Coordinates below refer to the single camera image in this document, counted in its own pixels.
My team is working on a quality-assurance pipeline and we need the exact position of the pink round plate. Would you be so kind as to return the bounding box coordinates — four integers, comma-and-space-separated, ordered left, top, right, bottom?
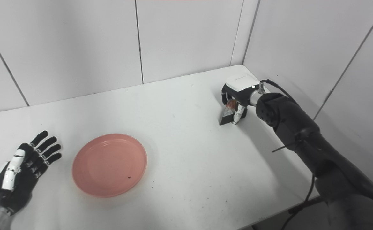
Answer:
72, 134, 148, 198

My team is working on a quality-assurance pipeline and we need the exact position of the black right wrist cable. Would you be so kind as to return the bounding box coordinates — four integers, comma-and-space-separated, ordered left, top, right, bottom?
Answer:
259, 79, 316, 230

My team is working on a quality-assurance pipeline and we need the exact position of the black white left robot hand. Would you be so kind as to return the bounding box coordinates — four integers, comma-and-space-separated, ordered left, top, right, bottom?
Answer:
0, 130, 62, 215

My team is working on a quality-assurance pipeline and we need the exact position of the black table frame bar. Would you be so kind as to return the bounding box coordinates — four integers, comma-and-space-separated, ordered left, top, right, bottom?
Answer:
288, 196, 324, 214

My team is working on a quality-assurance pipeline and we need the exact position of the chocolate cake slice with fruit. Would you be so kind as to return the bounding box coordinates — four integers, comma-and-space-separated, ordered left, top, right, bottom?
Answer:
219, 100, 247, 126

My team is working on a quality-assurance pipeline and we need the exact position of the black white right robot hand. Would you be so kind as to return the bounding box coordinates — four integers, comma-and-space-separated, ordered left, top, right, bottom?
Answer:
221, 74, 260, 125

